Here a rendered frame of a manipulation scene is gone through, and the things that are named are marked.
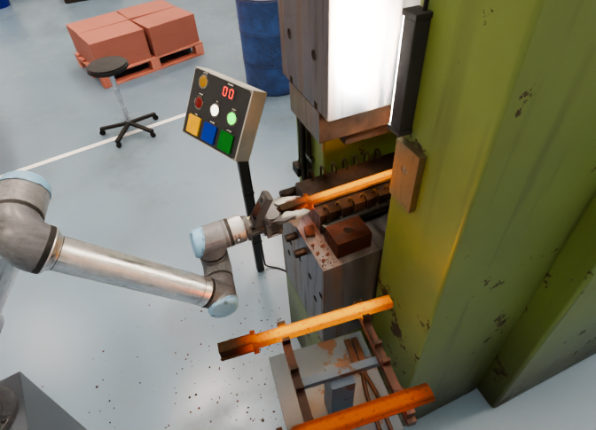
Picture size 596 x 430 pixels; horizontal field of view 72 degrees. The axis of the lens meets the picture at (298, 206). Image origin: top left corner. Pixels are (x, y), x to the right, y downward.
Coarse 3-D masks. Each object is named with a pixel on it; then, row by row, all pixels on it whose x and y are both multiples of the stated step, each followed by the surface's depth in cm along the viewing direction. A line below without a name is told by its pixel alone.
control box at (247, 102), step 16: (192, 80) 167; (208, 80) 161; (224, 80) 156; (192, 96) 168; (208, 96) 162; (240, 96) 152; (256, 96) 151; (192, 112) 169; (208, 112) 163; (224, 112) 158; (240, 112) 153; (256, 112) 155; (224, 128) 159; (240, 128) 154; (256, 128) 158; (208, 144) 165; (240, 144) 156; (240, 160) 160
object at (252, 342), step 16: (368, 304) 105; (384, 304) 105; (304, 320) 103; (320, 320) 103; (336, 320) 103; (240, 336) 99; (256, 336) 100; (272, 336) 100; (224, 352) 98; (240, 352) 100; (256, 352) 100
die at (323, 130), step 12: (300, 96) 113; (300, 108) 116; (312, 108) 107; (384, 108) 112; (300, 120) 119; (312, 120) 109; (324, 120) 106; (336, 120) 107; (348, 120) 109; (360, 120) 111; (372, 120) 113; (384, 120) 114; (312, 132) 112; (324, 132) 108; (336, 132) 110; (348, 132) 112
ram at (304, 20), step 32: (288, 0) 100; (320, 0) 84; (352, 0) 83; (384, 0) 86; (416, 0) 89; (288, 32) 107; (320, 32) 89; (352, 32) 88; (384, 32) 91; (288, 64) 113; (320, 64) 94; (352, 64) 93; (384, 64) 96; (320, 96) 99; (352, 96) 98; (384, 96) 102
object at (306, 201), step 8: (368, 176) 140; (376, 176) 140; (384, 176) 140; (344, 184) 138; (352, 184) 137; (360, 184) 137; (368, 184) 139; (320, 192) 135; (328, 192) 135; (336, 192) 135; (344, 192) 136; (296, 200) 132; (304, 200) 132; (312, 200) 133; (320, 200) 134; (280, 208) 130; (288, 208) 130; (296, 208) 133
